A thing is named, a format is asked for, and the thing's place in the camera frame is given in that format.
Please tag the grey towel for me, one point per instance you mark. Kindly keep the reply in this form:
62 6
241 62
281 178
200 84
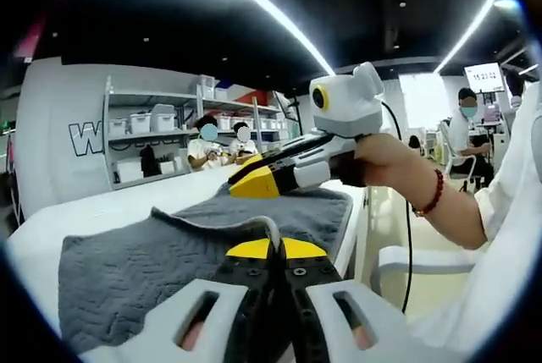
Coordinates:
148 261

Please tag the person's right hand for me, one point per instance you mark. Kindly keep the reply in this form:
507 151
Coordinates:
389 160

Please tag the ceiling light strip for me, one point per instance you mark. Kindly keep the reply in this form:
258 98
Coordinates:
469 26
288 20

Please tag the white armchair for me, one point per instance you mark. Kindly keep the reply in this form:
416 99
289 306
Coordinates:
423 259

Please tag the digital clock screen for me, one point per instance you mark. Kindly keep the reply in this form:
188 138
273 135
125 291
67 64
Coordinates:
482 77

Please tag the black backpack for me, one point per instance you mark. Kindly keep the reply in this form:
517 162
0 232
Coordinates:
150 162

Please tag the white metal shelving rack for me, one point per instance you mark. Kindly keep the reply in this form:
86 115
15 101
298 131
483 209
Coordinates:
148 98

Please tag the white cardboard box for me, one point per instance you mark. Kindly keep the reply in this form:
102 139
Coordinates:
129 170

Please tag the row of white storage bins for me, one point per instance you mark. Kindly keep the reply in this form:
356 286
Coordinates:
139 122

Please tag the person's white shirt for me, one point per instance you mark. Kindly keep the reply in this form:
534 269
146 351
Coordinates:
508 210

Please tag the white lettered partition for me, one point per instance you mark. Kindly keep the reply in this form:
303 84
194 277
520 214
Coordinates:
51 105

